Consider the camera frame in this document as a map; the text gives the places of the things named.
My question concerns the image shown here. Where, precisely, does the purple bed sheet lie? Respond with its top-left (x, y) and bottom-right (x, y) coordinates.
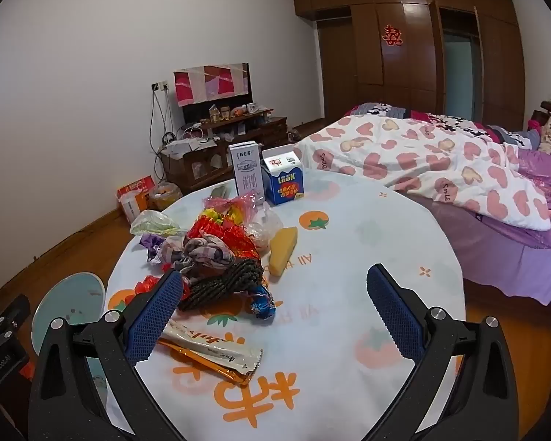
top-left (395, 147), bottom-right (551, 306)

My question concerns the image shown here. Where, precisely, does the blue and white milk carton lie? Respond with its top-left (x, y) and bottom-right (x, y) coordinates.
top-left (260, 144), bottom-right (305, 205)

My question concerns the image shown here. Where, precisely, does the white paper bag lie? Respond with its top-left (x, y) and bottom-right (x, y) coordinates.
top-left (119, 191), bottom-right (150, 221)

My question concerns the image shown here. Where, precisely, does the purple foil wrapper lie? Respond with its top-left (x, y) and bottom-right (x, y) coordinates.
top-left (140, 233), bottom-right (175, 262)

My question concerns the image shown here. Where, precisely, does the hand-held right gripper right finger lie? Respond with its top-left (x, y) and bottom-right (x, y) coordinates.
top-left (366, 263), bottom-right (526, 441)

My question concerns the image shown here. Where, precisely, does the green plastic bag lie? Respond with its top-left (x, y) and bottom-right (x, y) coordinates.
top-left (129, 210), bottom-right (181, 236)

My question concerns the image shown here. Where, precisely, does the black television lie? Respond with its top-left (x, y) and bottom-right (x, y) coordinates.
top-left (182, 67), bottom-right (251, 124)

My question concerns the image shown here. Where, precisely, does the brown wooden wardrobe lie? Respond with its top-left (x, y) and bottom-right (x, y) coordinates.
top-left (291, 0), bottom-right (526, 125)

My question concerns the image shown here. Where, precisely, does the yellow wrapper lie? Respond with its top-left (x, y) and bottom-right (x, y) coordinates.
top-left (199, 209), bottom-right (233, 226)

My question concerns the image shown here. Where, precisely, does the light blue metal basin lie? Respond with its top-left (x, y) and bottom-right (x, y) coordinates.
top-left (30, 272), bottom-right (120, 428)

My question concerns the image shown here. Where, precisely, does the round table with printed cloth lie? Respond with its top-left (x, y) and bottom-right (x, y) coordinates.
top-left (103, 170), bottom-right (467, 441)

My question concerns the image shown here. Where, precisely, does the red foam net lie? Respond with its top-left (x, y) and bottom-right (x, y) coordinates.
top-left (186, 215), bottom-right (260, 258)

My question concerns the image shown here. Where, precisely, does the wooden television stand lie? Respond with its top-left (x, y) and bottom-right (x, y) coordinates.
top-left (160, 109), bottom-right (289, 194)

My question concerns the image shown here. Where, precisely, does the tall white milk carton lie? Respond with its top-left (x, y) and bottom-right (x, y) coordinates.
top-left (228, 141), bottom-right (264, 207)

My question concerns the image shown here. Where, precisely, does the heart printed white duvet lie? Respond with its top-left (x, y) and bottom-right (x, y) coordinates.
top-left (294, 114), bottom-right (551, 232)

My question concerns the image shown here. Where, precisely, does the checked grey cloth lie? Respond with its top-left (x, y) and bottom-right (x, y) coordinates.
top-left (161, 234), bottom-right (235, 282)

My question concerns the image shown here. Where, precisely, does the clear plastic bag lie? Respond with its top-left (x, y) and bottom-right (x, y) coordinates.
top-left (248, 207), bottom-right (283, 253)

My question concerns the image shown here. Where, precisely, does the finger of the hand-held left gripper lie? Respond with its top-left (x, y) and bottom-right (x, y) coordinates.
top-left (0, 296), bottom-right (31, 346)

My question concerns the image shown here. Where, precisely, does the black foam net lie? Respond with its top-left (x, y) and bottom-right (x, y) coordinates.
top-left (178, 257), bottom-right (264, 312)

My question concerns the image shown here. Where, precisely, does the black power cable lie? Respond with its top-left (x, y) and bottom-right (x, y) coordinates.
top-left (149, 89), bottom-right (173, 180)

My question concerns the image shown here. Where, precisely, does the white box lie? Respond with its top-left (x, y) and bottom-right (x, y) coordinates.
top-left (165, 140), bottom-right (194, 157)

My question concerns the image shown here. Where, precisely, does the pink plastic bag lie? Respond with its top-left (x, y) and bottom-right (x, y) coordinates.
top-left (202, 194), bottom-right (260, 221)

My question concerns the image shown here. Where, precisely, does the television with patterned cloth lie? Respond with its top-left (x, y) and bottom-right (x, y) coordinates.
top-left (173, 62), bottom-right (250, 107)

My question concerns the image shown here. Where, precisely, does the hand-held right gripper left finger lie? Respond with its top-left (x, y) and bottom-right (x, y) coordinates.
top-left (28, 269), bottom-right (187, 441)

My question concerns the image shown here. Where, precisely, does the blue candy wrapper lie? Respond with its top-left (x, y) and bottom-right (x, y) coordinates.
top-left (248, 283), bottom-right (276, 319)

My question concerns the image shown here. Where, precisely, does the orange paper bag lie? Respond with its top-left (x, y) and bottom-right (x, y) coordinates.
top-left (116, 175), bottom-right (156, 203)

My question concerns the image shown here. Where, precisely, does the yellow foam wedge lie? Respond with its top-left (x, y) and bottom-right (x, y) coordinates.
top-left (269, 226), bottom-right (299, 277)

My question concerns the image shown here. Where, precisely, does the yellow bucket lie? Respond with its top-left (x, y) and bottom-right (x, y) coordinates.
top-left (149, 183), bottom-right (183, 212)

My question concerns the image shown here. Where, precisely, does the floral pillow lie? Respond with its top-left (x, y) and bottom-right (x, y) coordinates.
top-left (537, 112), bottom-right (551, 156)

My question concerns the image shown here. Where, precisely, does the white snack wrapper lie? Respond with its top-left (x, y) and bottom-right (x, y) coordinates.
top-left (163, 322), bottom-right (263, 374)

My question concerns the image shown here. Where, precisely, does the red foil wrapper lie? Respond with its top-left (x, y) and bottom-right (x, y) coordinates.
top-left (137, 276), bottom-right (184, 295)

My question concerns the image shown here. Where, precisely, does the orange snack wrapper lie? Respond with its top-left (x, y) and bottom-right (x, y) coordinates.
top-left (158, 337), bottom-right (253, 387)

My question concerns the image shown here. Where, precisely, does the black and white patterned blanket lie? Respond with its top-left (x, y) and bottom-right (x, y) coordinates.
top-left (340, 102), bottom-right (540, 150)

